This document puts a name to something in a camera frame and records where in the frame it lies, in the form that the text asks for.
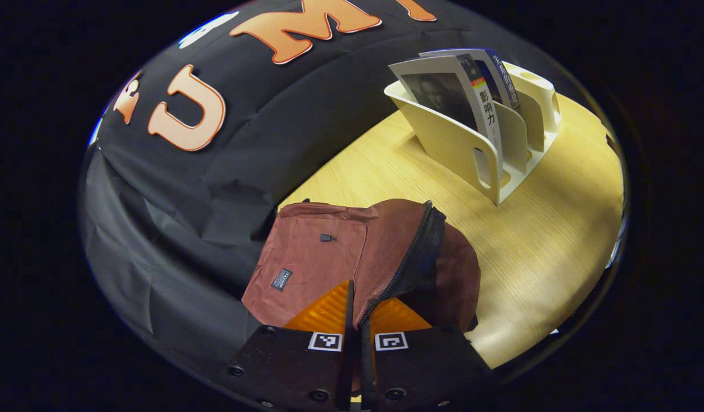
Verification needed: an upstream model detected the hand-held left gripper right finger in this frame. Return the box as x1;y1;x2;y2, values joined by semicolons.
361;296;493;410

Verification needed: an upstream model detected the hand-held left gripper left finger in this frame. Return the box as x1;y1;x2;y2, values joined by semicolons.
229;279;355;410

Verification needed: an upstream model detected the maroon schoolbag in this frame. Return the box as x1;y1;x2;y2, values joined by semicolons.
242;199;481;332

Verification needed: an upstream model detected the cream plastic bookshelf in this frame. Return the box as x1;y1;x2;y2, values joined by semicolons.
385;60;561;205

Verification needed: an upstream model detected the white cover book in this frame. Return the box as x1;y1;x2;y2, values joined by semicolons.
388;55;504;183

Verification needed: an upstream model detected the blue spine book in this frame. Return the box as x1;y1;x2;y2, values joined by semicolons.
419;48;520;109

